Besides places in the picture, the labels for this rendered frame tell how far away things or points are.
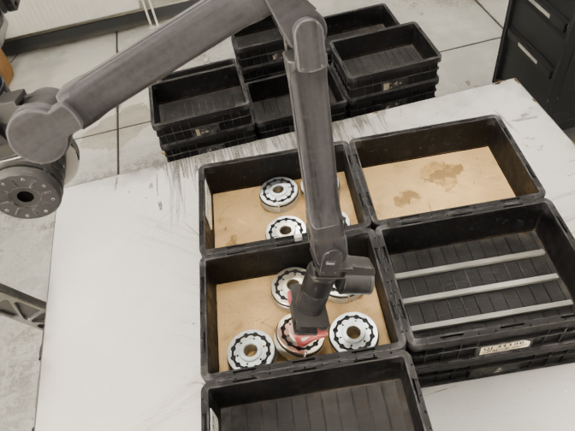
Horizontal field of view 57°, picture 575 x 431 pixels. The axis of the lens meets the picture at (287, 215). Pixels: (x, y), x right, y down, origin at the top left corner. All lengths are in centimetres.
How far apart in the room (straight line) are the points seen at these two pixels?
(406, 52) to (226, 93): 83
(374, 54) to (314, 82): 174
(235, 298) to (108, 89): 64
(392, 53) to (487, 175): 117
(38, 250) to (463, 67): 247
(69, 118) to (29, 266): 202
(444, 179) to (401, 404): 62
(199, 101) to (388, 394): 163
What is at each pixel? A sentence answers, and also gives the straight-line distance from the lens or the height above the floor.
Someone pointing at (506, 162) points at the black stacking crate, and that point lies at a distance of 145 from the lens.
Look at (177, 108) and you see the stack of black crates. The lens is 238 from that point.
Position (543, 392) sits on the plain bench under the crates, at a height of 70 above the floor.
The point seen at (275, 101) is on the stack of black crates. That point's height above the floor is 38.
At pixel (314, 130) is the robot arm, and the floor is 134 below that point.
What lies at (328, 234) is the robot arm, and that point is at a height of 117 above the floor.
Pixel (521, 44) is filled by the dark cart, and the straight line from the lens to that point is 269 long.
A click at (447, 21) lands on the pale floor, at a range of 370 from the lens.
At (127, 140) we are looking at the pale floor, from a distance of 312.
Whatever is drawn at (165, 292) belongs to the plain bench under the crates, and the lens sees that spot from 147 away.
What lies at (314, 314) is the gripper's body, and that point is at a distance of 102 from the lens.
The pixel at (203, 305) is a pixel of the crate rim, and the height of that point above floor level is 93.
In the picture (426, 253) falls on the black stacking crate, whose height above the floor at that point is 83.
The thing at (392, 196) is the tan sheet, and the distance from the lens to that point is 139.
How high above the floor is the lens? 187
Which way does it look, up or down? 49 degrees down
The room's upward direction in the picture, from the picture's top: 11 degrees counter-clockwise
